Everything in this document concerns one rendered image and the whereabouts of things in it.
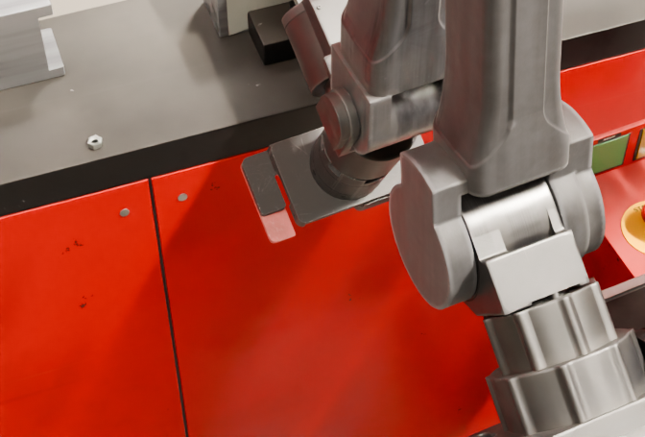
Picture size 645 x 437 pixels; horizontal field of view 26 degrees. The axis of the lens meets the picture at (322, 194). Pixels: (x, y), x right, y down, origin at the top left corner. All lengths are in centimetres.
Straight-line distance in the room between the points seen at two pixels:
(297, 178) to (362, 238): 53
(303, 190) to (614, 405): 35
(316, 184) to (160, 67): 41
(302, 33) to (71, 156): 43
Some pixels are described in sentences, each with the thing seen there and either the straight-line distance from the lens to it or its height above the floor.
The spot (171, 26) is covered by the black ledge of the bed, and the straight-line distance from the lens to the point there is 146.
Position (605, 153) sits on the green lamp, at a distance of 143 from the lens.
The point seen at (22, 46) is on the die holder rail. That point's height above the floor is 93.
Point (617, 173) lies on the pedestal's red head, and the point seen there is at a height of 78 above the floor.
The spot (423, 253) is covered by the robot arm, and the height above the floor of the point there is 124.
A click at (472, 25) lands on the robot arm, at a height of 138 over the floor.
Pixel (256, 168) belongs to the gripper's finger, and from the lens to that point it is 106.
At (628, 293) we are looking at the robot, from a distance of 105.
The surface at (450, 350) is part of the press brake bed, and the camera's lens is 183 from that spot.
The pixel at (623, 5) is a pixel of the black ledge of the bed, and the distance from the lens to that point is 151.
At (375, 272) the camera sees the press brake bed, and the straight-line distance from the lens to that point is 162.
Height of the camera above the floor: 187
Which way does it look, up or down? 50 degrees down
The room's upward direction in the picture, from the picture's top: straight up
